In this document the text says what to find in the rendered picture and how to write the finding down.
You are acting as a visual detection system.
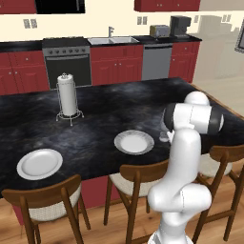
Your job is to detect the red lower cupboards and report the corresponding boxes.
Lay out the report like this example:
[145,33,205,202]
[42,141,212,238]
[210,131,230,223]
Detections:
[0,50,51,96]
[90,44,145,87]
[168,41,201,84]

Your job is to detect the steel oven with hob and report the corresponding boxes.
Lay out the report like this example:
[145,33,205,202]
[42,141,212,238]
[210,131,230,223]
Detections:
[41,36,93,91]

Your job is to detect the black microwave oven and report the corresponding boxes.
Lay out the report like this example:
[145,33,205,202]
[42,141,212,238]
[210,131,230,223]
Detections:
[33,0,87,15]

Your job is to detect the steel toaster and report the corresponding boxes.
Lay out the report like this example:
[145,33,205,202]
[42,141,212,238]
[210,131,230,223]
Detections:
[149,24,172,39]

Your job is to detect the steel dishwasher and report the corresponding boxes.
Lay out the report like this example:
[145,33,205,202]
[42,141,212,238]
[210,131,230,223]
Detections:
[141,43,173,82]

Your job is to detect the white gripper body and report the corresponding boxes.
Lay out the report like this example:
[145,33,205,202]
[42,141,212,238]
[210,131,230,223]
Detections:
[167,130,175,145]

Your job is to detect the clear wine glass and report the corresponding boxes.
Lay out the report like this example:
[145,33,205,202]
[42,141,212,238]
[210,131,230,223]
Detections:
[158,108,172,143]

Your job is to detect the white plate with grey rim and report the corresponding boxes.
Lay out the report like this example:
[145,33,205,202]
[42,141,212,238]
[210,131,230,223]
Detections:
[113,129,155,156]

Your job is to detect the brown wooden chair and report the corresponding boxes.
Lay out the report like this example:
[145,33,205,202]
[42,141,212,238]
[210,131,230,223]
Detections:
[103,158,172,244]
[192,144,244,244]
[0,173,92,244]

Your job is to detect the grey wall socket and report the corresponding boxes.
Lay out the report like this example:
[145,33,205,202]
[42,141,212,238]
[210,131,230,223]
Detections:
[22,18,38,30]
[221,13,233,24]
[136,15,149,26]

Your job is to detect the plain white plate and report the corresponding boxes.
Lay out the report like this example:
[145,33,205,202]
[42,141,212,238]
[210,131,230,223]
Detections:
[16,148,64,181]

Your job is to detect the white paper towel roll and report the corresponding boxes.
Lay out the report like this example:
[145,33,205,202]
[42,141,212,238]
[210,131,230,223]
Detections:
[57,74,78,117]

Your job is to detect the red wall cupboards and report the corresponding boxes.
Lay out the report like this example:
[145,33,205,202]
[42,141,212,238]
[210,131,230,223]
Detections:
[0,0,38,15]
[133,0,202,13]

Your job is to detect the white double sink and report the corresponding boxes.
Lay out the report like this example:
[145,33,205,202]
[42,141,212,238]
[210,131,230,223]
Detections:
[87,35,140,46]

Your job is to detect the dark framed wall panel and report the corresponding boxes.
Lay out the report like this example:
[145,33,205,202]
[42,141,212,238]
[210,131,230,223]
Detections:
[234,18,244,54]

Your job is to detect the black coffee machine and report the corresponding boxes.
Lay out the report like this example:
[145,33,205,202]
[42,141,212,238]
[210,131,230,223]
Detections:
[169,14,193,39]

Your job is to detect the wire paper towel stand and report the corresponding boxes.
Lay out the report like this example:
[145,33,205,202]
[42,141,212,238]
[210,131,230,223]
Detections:
[55,71,85,127]

